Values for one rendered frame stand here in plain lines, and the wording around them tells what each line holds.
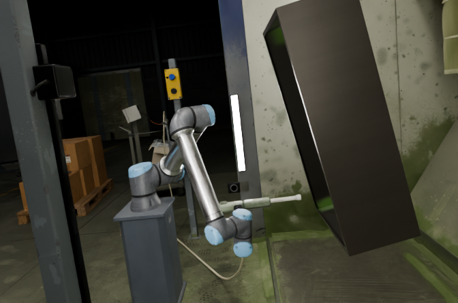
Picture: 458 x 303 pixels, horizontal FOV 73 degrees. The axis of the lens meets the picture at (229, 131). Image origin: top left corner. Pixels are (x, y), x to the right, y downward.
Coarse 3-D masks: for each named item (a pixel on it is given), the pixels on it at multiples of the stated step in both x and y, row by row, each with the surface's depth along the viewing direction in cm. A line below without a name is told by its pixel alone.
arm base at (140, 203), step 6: (132, 198) 192; (138, 198) 189; (144, 198) 189; (150, 198) 190; (156, 198) 194; (132, 204) 192; (138, 204) 188; (144, 204) 188; (150, 204) 190; (156, 204) 192; (132, 210) 190; (138, 210) 188; (144, 210) 188
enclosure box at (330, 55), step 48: (336, 0) 134; (288, 48) 136; (336, 48) 136; (288, 96) 198; (336, 96) 139; (336, 144) 141; (384, 144) 141; (336, 192) 144; (384, 192) 144; (384, 240) 147
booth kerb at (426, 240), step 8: (424, 232) 220; (416, 240) 231; (424, 240) 221; (432, 240) 211; (432, 248) 212; (440, 248) 202; (440, 256) 203; (448, 256) 194; (456, 256) 187; (448, 264) 195; (456, 264) 188; (456, 272) 188
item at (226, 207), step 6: (258, 198) 180; (264, 198) 179; (276, 198) 178; (282, 198) 178; (288, 198) 177; (294, 198) 177; (300, 198) 177; (222, 204) 179; (228, 204) 178; (234, 204) 177; (246, 204) 177; (252, 204) 177; (258, 204) 177; (264, 204) 177; (270, 204) 177; (222, 210) 178; (228, 210) 178
